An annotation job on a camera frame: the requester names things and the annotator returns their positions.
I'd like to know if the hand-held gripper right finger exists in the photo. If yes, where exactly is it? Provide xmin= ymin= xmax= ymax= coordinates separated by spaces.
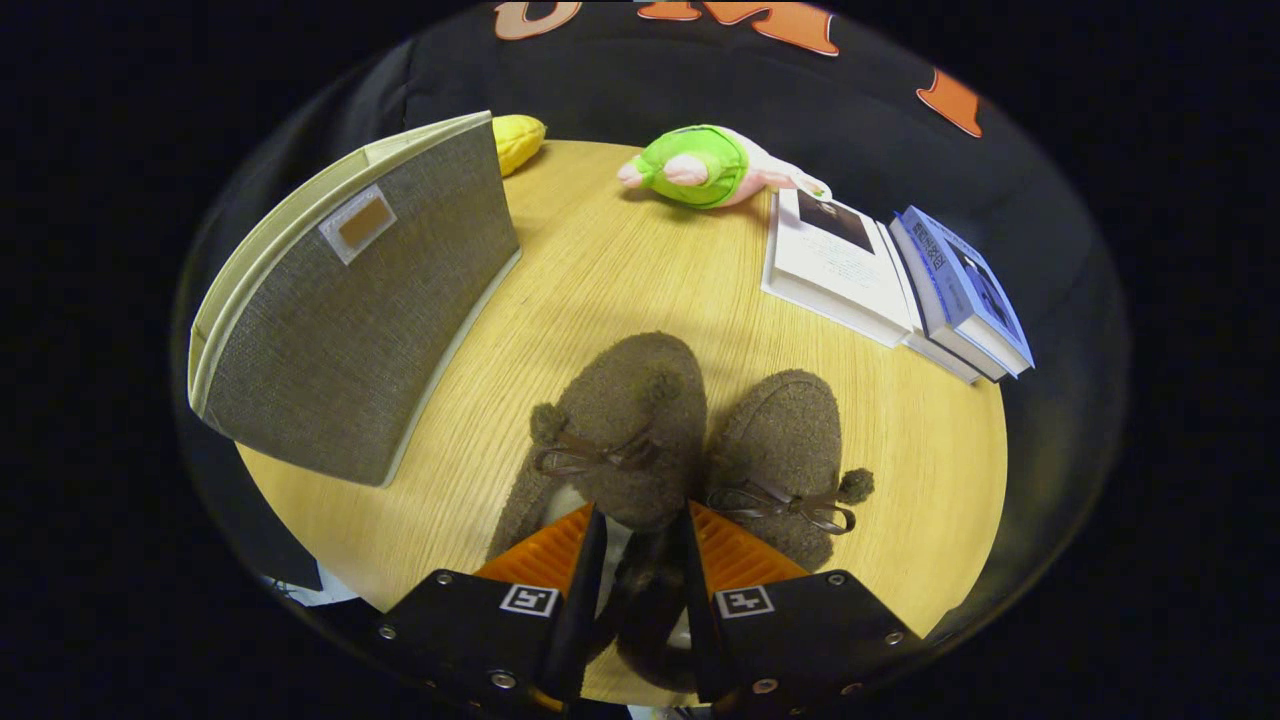
xmin=685 ymin=500 xmax=921 ymax=706

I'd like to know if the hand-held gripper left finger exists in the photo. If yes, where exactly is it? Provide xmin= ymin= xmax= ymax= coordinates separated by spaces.
xmin=378 ymin=502 xmax=608 ymax=713

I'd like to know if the brown fuzzy shoe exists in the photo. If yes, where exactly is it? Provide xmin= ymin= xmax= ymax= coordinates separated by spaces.
xmin=703 ymin=370 xmax=876 ymax=573
xmin=487 ymin=332 xmax=709 ymax=693

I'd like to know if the grey fabric storage box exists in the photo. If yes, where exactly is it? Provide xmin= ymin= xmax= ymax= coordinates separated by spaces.
xmin=187 ymin=110 xmax=523 ymax=488

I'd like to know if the white book with dark photo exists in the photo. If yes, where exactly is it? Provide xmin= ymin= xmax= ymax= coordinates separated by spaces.
xmin=760 ymin=188 xmax=923 ymax=349

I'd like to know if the blue book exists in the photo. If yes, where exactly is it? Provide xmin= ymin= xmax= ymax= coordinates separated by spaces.
xmin=890 ymin=205 xmax=1036 ymax=379

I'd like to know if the green and pink plush toy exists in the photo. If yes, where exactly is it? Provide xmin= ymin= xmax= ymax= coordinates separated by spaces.
xmin=617 ymin=124 xmax=833 ymax=209

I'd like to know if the yellow ribbed toy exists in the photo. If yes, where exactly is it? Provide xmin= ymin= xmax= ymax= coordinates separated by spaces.
xmin=492 ymin=114 xmax=548 ymax=178

